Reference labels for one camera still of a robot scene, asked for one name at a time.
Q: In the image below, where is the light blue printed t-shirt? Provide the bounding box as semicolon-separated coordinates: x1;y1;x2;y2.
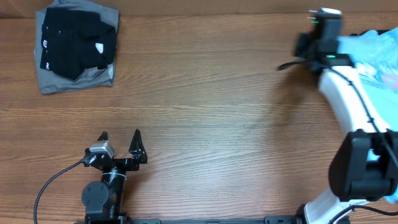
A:
337;27;398;205

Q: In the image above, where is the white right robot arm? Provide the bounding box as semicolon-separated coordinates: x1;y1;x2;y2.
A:
295;7;397;223

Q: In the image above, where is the folded grey garment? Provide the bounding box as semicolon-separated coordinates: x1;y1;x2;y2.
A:
34;1;119;95

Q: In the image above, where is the folded black garment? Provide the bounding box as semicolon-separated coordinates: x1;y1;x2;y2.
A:
40;7;117;80

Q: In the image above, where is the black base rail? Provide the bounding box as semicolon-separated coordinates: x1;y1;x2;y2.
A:
76;215;304;224

